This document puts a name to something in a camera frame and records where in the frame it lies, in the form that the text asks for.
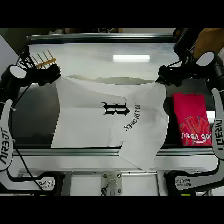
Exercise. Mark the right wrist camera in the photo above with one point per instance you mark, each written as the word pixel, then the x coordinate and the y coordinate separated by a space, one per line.
pixel 182 46

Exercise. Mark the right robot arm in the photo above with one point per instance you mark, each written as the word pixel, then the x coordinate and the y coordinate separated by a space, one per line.
pixel 218 133

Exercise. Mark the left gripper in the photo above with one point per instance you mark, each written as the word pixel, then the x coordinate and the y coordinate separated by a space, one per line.
pixel 48 75

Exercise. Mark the red T-shirt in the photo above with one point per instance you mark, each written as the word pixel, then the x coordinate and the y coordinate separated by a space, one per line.
pixel 191 113

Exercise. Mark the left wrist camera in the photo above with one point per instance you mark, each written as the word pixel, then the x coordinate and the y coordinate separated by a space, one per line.
pixel 25 58

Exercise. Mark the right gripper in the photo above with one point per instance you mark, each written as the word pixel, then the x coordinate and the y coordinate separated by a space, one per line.
pixel 167 75

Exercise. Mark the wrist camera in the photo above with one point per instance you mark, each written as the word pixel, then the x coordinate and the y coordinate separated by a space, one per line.
pixel 25 58
pixel 182 46

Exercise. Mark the silver frame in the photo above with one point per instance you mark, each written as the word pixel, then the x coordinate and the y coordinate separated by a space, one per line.
pixel 83 152

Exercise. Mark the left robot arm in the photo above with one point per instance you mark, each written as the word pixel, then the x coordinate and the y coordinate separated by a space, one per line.
pixel 6 143

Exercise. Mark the white T-shirt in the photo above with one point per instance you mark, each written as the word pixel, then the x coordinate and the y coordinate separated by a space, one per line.
pixel 86 123

